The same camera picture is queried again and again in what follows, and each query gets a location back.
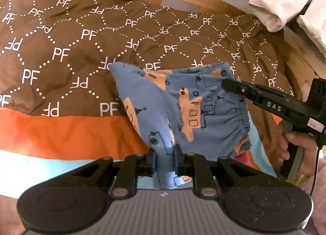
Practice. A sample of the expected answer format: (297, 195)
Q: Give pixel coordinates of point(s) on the brown patterned blanket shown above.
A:
(63, 46)

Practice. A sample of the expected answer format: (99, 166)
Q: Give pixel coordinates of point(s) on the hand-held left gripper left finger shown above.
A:
(152, 161)

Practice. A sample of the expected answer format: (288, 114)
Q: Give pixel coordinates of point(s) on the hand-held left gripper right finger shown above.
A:
(176, 160)

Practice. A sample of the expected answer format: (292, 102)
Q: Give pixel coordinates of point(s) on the blue printed pants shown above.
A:
(158, 102)

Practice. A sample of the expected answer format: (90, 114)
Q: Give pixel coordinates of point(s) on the person's right hand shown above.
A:
(309, 156)

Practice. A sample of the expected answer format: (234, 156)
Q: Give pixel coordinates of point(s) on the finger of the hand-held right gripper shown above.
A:
(235, 86)

